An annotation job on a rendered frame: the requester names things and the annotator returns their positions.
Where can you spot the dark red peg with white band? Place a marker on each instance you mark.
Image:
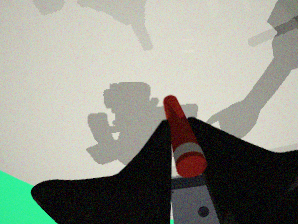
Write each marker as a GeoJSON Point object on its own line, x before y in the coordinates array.
{"type": "Point", "coordinates": [190, 160]}

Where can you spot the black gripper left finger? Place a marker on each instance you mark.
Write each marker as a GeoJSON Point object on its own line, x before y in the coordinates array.
{"type": "Point", "coordinates": [140, 194]}

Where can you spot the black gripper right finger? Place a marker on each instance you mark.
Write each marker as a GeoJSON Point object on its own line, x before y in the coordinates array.
{"type": "Point", "coordinates": [247, 183]}

